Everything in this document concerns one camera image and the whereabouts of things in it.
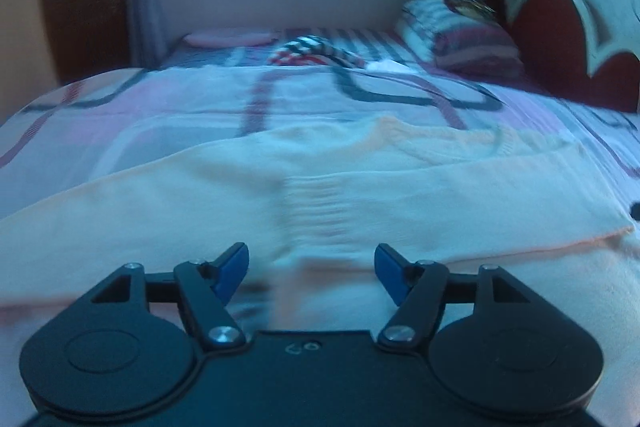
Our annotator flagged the striped bed sheet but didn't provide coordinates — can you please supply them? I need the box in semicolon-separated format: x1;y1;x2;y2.
165;26;551;95

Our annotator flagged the patterned dark cushion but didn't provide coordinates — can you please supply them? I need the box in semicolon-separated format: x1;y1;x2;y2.
434;0;497;16

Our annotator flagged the black white red striped cloth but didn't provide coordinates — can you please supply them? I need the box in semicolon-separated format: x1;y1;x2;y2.
270;35;368;70

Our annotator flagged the striped pillow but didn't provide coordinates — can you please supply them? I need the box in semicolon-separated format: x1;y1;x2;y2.
396;0;525;80

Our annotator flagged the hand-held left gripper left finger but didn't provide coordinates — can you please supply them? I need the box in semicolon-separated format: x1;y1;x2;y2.
90;243;250;353

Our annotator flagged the red headboard with white trim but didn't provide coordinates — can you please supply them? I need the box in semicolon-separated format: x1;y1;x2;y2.
482;0;640;114

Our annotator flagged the cream knit sweater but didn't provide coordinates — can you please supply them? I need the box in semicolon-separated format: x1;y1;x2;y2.
0;116;635;338

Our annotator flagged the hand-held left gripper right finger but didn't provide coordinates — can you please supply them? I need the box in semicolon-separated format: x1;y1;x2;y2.
374;243;531;352

